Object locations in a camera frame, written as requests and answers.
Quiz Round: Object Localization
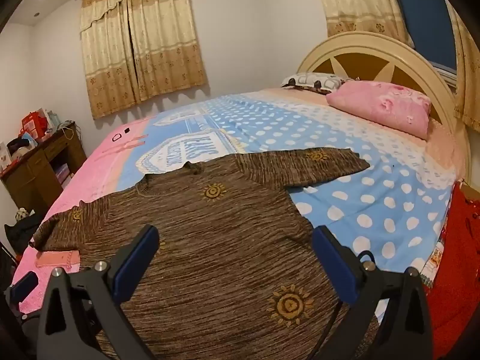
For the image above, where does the beige patterned window curtain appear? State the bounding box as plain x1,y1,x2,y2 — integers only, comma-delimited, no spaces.
77,0,209,121
446,4,480,132
315,0,411,46

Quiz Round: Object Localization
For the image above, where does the black cable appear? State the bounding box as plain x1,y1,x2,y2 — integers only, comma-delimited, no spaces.
309,250,376,360

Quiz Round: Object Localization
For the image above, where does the pink pillow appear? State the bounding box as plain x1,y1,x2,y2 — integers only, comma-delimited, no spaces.
325,81,432,140

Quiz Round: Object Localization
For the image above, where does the dark bag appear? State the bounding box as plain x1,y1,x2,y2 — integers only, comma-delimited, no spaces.
4,208,46,256

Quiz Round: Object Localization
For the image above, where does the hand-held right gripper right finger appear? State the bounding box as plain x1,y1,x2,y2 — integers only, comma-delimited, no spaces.
312,226,434,360

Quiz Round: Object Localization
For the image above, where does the red knit cloth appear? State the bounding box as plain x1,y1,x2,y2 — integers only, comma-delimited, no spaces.
424,184,480,349

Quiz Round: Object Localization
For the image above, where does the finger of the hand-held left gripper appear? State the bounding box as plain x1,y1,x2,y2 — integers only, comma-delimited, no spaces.
8,271,39,304

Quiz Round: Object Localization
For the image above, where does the red gift bag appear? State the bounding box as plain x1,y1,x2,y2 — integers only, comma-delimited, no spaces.
20,110,49,139

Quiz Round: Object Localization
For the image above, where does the dark window pane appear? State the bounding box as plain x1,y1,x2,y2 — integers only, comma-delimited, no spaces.
386,0,460,72

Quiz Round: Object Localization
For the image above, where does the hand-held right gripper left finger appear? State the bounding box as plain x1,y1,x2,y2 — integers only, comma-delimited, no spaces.
36,224,160,360

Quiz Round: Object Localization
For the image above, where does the blue pink printed bed sheet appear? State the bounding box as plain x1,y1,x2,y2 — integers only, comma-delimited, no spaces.
11,88,467,316

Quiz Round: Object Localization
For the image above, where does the small pink cloth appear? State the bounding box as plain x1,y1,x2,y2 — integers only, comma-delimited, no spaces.
34,249,80,268

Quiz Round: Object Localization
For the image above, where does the cream wooden headboard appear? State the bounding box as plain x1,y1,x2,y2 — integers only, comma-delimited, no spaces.
296,31,471,184

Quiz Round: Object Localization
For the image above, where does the brown wooden desk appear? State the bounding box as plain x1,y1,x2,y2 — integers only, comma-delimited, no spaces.
0,121,88,216

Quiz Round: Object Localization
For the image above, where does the brown knit sweater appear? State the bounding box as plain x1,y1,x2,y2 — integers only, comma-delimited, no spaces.
29,148,379,360

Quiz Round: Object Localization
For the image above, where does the grey white patterned pillow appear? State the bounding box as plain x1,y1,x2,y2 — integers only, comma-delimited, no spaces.
281,72,349,94

